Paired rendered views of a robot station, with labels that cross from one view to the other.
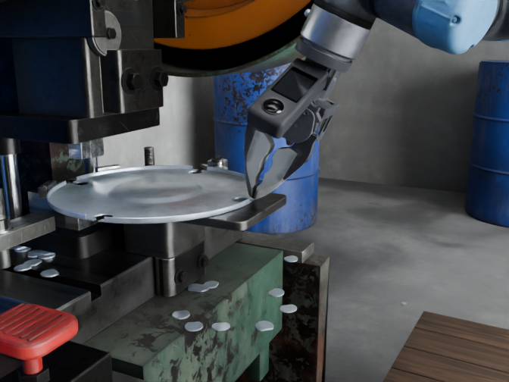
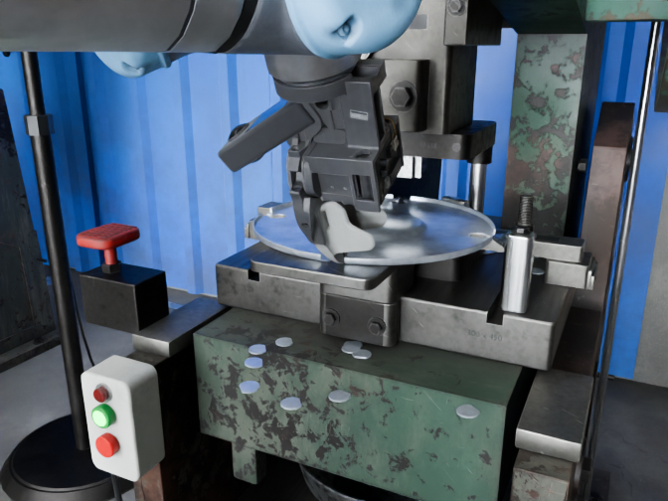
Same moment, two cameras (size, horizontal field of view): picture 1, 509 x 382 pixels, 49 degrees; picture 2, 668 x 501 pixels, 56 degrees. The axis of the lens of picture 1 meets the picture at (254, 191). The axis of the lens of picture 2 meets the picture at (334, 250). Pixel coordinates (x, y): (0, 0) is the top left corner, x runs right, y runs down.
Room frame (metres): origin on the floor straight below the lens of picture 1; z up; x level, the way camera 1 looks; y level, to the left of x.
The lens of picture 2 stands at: (0.72, -0.60, 0.99)
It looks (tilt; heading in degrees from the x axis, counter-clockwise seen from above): 18 degrees down; 90
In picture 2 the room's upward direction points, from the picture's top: straight up
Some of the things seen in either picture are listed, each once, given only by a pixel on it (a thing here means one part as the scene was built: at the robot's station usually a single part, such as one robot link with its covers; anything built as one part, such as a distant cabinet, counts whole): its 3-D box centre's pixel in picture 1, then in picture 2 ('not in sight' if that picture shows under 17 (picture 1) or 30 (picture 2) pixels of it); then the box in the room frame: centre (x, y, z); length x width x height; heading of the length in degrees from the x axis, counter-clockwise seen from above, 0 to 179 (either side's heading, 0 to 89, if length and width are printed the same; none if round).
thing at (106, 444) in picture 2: not in sight; (106, 444); (0.45, 0.04, 0.54); 0.03 x 0.01 x 0.03; 154
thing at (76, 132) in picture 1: (79, 128); (410, 144); (0.82, 0.26, 0.86); 0.20 x 0.16 x 0.05; 154
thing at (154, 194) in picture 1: (156, 189); (373, 223); (0.77, 0.14, 0.78); 0.29 x 0.29 x 0.01
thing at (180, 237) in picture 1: (186, 239); (356, 287); (0.75, 0.10, 0.72); 0.25 x 0.14 x 0.14; 64
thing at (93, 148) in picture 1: (88, 143); (406, 162); (0.82, 0.24, 0.84); 0.05 x 0.03 x 0.04; 154
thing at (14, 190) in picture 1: (10, 173); not in sight; (0.78, 0.34, 0.81); 0.02 x 0.02 x 0.14
